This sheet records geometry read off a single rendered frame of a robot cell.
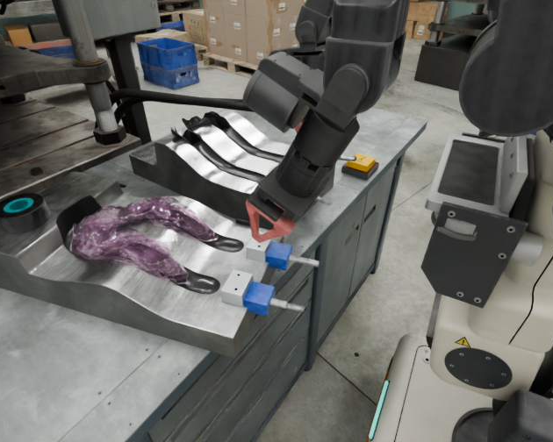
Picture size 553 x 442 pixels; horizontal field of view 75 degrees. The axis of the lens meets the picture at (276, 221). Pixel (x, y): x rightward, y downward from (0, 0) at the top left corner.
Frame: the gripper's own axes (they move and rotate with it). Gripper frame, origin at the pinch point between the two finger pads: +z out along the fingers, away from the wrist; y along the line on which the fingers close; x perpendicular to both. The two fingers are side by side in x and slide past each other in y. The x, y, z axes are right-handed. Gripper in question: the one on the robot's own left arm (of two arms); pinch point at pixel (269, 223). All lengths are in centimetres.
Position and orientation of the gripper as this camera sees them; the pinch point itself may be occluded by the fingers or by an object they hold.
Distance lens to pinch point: 52.7
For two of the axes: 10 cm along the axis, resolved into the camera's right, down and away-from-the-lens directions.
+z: -3.9, 6.0, 7.0
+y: -4.6, 5.4, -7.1
